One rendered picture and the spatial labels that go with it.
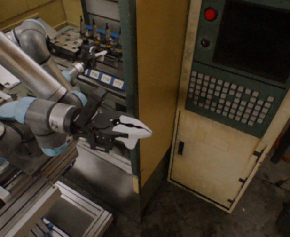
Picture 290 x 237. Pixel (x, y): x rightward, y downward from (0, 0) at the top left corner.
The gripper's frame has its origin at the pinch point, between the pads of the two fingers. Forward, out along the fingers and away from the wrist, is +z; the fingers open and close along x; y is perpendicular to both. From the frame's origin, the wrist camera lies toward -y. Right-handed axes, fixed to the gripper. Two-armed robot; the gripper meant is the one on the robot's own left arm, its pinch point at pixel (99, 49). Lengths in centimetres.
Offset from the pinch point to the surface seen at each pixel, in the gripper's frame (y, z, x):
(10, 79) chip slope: 53, -19, -101
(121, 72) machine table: 29.8, 17.8, 2.3
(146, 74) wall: -26, -38, 60
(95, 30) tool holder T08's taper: -6.2, 8.9, -9.7
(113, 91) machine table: 29.4, -4.4, 10.1
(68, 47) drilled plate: 21, 14, -49
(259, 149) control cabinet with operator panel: 29, -3, 114
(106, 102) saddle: 44.2, -4.9, 1.9
